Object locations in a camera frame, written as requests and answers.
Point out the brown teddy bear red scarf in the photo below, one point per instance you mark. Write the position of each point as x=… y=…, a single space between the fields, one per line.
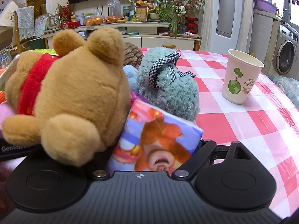
x=77 y=86

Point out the red berry branches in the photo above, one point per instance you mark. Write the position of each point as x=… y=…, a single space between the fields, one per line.
x=65 y=11

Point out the grey-blue plush toy checked bow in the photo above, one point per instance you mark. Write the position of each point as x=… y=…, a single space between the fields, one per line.
x=172 y=93

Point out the white curtain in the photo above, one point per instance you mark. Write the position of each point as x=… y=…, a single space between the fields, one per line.
x=206 y=16

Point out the pink soft cloth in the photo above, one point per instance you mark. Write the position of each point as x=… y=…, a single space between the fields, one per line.
x=5 y=114

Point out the white printed cloth cover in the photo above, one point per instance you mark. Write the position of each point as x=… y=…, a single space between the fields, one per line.
x=8 y=15

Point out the purple plastic basin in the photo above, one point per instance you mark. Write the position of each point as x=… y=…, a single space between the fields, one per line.
x=266 y=5

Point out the grey-blue patterned cushion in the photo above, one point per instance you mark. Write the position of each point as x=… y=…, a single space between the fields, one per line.
x=285 y=88

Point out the small green box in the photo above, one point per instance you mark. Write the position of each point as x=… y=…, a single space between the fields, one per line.
x=133 y=33

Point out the paper cup green print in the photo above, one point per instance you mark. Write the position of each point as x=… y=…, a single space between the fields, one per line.
x=238 y=74

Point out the potted spider plant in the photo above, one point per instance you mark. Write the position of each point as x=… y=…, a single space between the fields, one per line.
x=163 y=14

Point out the clear plastic bag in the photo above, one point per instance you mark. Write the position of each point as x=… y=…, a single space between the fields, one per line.
x=114 y=7

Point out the light blue plush toy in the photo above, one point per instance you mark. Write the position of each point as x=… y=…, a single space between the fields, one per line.
x=130 y=74

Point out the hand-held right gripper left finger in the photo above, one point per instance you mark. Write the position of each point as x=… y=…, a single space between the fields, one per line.
x=102 y=161

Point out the wooden chair lace cover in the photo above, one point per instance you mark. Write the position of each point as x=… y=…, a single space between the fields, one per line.
x=25 y=21

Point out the pink fuzzy plush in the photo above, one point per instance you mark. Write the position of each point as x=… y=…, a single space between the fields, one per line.
x=136 y=96

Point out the silver washing machine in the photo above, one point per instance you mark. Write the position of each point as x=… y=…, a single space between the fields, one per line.
x=286 y=53

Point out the cartoon printed pillow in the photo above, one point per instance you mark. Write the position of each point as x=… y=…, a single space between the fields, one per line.
x=158 y=140

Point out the bag of oranges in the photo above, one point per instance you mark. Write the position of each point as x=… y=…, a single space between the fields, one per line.
x=94 y=21

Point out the wooden picture frame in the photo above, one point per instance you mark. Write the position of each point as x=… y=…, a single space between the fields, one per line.
x=141 y=14

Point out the brown plush donut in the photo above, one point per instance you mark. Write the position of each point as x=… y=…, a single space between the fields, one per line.
x=133 y=53

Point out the red gift box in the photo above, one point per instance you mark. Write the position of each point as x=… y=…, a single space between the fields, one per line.
x=70 y=25

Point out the red checked tablecloth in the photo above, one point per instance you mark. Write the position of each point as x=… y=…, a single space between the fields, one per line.
x=233 y=126

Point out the yellow-green pad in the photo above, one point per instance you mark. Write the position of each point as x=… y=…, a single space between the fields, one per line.
x=39 y=51

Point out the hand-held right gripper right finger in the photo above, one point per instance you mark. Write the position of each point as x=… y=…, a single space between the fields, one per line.
x=205 y=149

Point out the cream tv cabinet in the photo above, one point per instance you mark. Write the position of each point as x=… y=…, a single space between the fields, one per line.
x=163 y=40

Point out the bunch of bananas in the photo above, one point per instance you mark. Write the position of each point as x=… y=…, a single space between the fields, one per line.
x=122 y=20

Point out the green glass bottle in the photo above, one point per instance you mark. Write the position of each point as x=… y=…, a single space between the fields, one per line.
x=132 y=10

